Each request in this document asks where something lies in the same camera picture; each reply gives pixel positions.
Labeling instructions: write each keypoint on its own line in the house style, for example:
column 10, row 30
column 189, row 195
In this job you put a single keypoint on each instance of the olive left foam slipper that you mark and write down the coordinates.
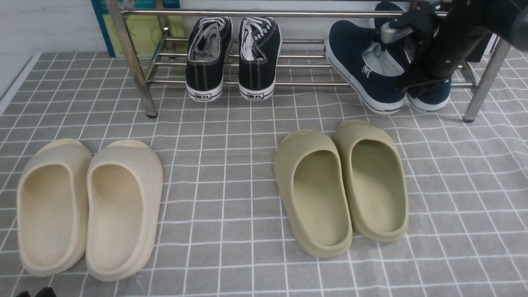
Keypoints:
column 308, row 173

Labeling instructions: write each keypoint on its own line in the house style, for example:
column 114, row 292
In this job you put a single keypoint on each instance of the teal yellow poster board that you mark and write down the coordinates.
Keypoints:
column 144, row 30

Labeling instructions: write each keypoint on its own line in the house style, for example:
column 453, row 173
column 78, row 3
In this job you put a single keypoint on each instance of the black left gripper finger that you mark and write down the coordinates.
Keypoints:
column 24, row 294

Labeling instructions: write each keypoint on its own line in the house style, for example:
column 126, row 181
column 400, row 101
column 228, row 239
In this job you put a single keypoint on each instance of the steel shoe rack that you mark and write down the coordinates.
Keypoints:
column 143, row 80

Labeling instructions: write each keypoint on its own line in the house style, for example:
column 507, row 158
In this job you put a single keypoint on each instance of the navy slip-on shoe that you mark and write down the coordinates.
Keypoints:
column 396, row 57
column 359, row 56

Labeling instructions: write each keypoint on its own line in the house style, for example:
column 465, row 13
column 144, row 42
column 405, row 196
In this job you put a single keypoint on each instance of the black canvas sneaker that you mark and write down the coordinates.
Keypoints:
column 210, row 44
column 260, row 42

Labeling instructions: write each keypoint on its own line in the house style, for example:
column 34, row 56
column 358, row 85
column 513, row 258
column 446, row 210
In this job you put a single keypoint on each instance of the olive right foam slipper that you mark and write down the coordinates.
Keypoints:
column 374, row 181

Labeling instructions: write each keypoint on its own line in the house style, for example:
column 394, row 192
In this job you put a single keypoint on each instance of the grey checked floor mat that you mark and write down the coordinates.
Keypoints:
column 223, row 230

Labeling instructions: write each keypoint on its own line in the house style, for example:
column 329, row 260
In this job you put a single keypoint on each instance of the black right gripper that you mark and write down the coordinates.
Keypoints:
column 441, row 43

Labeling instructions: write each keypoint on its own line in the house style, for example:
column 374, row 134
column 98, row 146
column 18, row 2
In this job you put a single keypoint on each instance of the black right canvas sneaker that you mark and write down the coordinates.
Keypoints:
column 260, row 42

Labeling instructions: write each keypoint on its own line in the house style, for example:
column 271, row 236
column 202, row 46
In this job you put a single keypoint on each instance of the black left canvas sneaker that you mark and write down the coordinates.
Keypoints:
column 210, row 44

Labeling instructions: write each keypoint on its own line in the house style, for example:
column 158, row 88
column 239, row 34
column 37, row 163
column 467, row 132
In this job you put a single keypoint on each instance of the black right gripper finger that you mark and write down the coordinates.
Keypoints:
column 46, row 292

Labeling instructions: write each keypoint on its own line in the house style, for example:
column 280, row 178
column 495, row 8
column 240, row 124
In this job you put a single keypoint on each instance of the cream left foam slipper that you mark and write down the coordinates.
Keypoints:
column 52, row 208

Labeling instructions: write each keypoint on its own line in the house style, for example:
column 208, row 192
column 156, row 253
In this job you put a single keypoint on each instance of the cream foam slipper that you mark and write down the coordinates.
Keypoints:
column 124, row 188
column 52, row 208

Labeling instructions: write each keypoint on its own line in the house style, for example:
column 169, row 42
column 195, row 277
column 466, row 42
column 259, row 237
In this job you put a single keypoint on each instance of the olive foam slipper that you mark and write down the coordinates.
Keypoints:
column 308, row 173
column 374, row 181

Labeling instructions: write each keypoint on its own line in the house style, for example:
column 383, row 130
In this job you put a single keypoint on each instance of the cream right foam slipper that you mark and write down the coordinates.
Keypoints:
column 124, row 188

